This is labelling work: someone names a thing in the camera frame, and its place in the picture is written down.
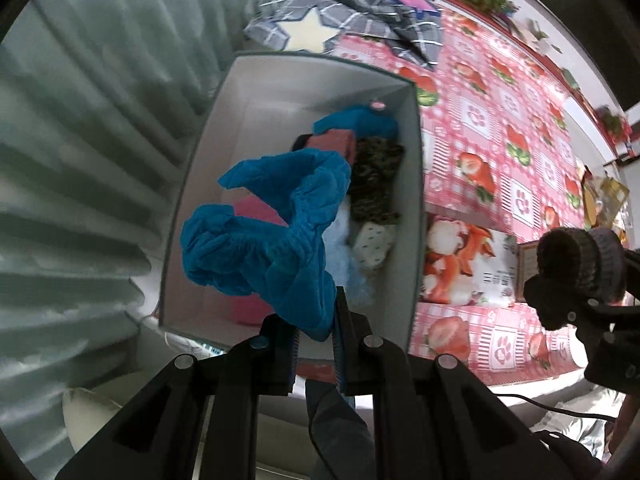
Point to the light blue fluffy cloth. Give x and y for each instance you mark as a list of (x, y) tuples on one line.
[(345, 260)]

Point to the pink strawberry tablecloth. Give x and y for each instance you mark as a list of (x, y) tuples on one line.
[(500, 125)]

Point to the blue shoe cover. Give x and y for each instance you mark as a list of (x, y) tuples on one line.
[(360, 122), (280, 260)]

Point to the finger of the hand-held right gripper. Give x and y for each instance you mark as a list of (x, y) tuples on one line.
[(585, 312)]

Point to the leopard print scrunchie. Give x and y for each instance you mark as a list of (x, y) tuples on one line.
[(375, 180)]

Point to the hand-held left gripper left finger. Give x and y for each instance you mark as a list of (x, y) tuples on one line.
[(287, 355)]

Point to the fox print tissue pack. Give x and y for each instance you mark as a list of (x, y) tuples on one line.
[(460, 260)]

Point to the white patterned sock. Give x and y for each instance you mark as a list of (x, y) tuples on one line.
[(372, 247)]

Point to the grey storage box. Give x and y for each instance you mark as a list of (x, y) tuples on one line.
[(280, 100)]

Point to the pink sock with striped cuff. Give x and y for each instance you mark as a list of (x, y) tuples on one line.
[(332, 142)]

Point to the pink cardboard box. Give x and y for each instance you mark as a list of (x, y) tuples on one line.
[(527, 265)]

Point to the grey checked star blanket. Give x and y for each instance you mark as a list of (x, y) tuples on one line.
[(360, 5)]

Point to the pink cloth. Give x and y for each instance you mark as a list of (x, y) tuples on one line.
[(250, 210)]

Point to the jar with yellow lid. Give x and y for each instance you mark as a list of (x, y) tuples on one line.
[(590, 205)]

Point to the grey green curtain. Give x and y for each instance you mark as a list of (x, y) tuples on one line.
[(75, 160)]

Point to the red artificial flowers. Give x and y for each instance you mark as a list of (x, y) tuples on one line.
[(615, 125)]

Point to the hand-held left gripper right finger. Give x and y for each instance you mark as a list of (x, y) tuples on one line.
[(340, 355)]

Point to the person's right forearm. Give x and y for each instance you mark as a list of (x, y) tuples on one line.
[(625, 425)]

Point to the dark striped knit sock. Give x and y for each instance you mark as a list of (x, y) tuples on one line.
[(565, 255)]

